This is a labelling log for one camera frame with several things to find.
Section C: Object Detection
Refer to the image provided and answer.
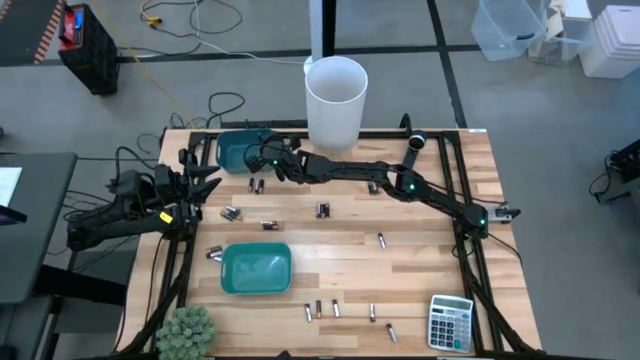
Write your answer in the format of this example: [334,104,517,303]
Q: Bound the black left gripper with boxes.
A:
[152,148,224,224]

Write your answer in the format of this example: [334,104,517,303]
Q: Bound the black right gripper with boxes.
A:
[247,133,305,184]

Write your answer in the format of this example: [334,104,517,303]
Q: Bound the light teal plastic bin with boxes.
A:
[220,242,293,296]

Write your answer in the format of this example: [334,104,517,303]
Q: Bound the silver desk calculator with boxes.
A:
[427,294,474,354]

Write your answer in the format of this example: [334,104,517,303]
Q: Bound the dark teal plastic bin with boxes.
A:
[215,129,279,175]

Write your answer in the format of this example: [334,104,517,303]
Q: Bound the white shade wooden lamp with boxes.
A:
[304,55,369,155]

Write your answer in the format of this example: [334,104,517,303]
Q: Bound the white tower fan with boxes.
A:
[303,0,337,84]

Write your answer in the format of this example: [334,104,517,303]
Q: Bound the green artificial plant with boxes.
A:
[155,305,217,360]

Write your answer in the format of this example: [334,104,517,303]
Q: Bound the black webcam on stand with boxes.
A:
[399,128,428,174]

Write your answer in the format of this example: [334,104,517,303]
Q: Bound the black red tool case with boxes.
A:
[57,3,121,96]

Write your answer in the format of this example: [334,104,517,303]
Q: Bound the black desk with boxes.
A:
[0,152,79,305]

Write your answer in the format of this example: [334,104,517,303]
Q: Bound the white paper sheet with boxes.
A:
[0,167,24,209]

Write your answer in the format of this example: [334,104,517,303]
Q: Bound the hazard striped floor mat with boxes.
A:
[0,0,66,66]

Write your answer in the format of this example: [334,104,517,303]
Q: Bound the silver mounting plate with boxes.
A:
[487,202,521,224]

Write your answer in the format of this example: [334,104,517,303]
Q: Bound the clear plastic storage bin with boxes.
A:
[471,0,546,62]
[528,0,594,66]

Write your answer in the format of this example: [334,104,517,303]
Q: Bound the white stacked bins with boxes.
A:
[579,4,640,80]

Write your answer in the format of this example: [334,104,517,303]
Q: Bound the black cable loop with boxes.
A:
[207,92,246,129]

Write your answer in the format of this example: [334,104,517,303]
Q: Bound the white floor cable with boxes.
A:
[193,0,307,66]

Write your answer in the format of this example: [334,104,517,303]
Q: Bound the long yellow cable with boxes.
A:
[88,0,196,129]

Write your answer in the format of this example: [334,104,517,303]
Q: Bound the black floor cable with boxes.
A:
[142,0,245,56]

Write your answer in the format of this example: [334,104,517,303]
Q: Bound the yellow cable plug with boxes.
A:
[139,0,164,29]

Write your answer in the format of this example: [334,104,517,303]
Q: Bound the black equipment with cables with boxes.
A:
[588,138,640,205]

